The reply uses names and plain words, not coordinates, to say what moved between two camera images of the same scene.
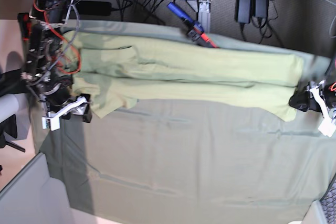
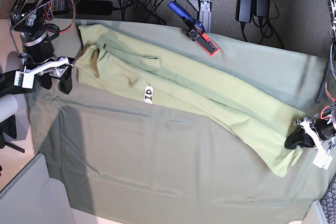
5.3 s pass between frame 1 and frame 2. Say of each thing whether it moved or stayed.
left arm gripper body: moved
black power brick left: stayed
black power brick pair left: stayed
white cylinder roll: stayed
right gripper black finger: moved
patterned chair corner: stayed
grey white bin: stayed
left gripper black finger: moved
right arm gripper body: moved
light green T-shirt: moved
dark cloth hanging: stayed
